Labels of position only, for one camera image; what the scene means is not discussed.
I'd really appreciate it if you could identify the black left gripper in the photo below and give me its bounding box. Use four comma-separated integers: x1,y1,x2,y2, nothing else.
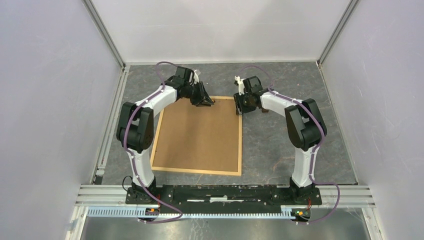
184,81,214,108

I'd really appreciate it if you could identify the wooden picture frame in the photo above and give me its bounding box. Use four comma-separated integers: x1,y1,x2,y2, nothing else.
150,96,243,176

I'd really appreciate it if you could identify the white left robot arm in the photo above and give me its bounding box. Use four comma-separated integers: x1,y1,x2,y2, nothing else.
116,66,214,204

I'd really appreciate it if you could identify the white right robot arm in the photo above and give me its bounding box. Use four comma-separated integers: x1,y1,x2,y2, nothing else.
233,76,327,204

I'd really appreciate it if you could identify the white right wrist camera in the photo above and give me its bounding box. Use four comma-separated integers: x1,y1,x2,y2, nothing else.
234,75,245,96

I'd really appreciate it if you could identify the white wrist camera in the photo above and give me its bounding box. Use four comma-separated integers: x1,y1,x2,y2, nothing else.
234,75,245,96
193,69,201,84

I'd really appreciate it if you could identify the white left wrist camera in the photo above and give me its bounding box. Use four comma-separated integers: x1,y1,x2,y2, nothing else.
193,69,201,84

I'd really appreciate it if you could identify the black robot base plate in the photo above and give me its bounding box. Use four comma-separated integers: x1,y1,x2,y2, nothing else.
125,184,323,214

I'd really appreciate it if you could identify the aluminium rail profile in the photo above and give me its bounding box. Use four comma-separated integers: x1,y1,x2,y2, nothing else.
74,184,377,209

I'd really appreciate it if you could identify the grey slotted cable duct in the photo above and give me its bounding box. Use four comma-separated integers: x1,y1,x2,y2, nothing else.
86,206,296,220

